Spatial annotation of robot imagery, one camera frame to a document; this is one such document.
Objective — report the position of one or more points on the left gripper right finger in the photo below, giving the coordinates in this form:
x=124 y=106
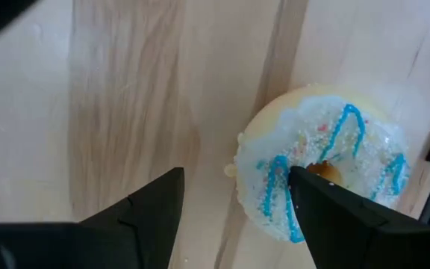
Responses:
x=357 y=235

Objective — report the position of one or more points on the large white blue-drizzle donut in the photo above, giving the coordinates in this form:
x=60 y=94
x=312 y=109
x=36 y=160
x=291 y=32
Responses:
x=312 y=130

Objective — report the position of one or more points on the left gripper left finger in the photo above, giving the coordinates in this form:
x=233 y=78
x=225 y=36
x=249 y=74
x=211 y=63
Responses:
x=88 y=243

